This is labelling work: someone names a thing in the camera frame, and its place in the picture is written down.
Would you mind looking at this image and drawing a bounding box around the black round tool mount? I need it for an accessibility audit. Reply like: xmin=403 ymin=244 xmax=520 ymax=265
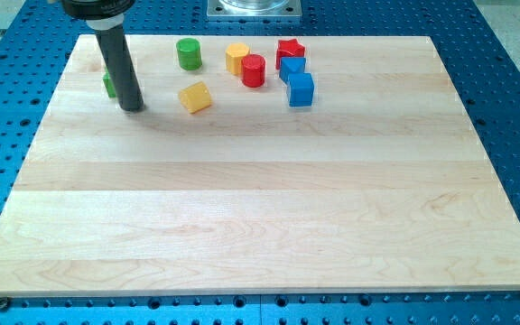
xmin=60 ymin=0 xmax=135 ymax=20

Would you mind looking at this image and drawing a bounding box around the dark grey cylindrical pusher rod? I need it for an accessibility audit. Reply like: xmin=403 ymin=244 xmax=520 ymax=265
xmin=88 ymin=14 xmax=144 ymax=112

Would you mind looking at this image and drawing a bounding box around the green star block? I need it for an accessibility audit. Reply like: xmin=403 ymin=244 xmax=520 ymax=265
xmin=102 ymin=70 xmax=116 ymax=98

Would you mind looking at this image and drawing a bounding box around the red star block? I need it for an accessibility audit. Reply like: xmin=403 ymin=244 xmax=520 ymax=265
xmin=275 ymin=39 xmax=305 ymax=70

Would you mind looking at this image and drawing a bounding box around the green cylinder block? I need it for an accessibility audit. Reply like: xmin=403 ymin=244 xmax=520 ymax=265
xmin=176 ymin=38 xmax=202 ymax=70

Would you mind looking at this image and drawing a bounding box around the yellow half-round block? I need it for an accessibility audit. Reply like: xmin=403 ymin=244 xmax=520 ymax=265
xmin=178 ymin=81 xmax=212 ymax=114

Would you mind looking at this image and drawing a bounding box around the blue perforated table plate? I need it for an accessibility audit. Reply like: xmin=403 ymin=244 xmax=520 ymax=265
xmin=0 ymin=1 xmax=520 ymax=324

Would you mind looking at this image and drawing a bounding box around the yellow hexagon block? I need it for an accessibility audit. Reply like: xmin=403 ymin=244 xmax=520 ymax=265
xmin=225 ymin=42 xmax=250 ymax=76

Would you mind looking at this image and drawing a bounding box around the red cylinder block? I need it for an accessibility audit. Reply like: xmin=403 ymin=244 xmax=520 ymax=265
xmin=241 ymin=54 xmax=265 ymax=88

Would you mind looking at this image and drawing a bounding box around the blue triangle block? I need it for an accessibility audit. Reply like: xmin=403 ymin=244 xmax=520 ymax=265
xmin=279 ymin=57 xmax=306 ymax=83

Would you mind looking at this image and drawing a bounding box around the blue cube block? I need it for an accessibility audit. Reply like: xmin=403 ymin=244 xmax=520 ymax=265
xmin=287 ymin=73 xmax=314 ymax=107

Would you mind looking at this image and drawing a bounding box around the light wooden board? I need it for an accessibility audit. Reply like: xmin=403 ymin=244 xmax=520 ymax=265
xmin=0 ymin=35 xmax=520 ymax=297

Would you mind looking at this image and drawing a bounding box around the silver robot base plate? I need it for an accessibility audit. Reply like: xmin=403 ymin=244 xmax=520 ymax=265
xmin=206 ymin=0 xmax=302 ymax=21

